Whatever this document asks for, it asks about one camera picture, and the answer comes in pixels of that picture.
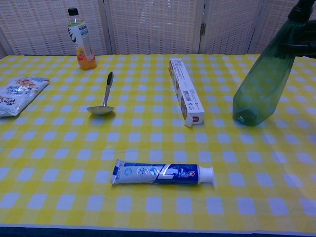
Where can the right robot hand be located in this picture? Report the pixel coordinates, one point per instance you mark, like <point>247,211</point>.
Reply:
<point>302,37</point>

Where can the blue white toothpaste tube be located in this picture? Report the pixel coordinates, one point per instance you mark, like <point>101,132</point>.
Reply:
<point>158,174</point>

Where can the white snack packet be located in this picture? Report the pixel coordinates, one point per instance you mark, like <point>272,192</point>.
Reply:
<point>18,95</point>

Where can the woven folding screen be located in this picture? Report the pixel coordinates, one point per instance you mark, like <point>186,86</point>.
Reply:
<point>158,27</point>

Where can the green spray bottle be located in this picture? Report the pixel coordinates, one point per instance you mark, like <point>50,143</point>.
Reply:
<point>266,81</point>

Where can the long white toothpaste box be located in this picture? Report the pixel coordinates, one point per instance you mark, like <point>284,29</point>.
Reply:
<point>185,91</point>

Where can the orange juice bottle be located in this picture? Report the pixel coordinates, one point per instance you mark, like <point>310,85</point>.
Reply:
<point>82,42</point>

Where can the yellow white checkered tablecloth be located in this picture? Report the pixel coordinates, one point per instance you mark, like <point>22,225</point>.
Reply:
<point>158,140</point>

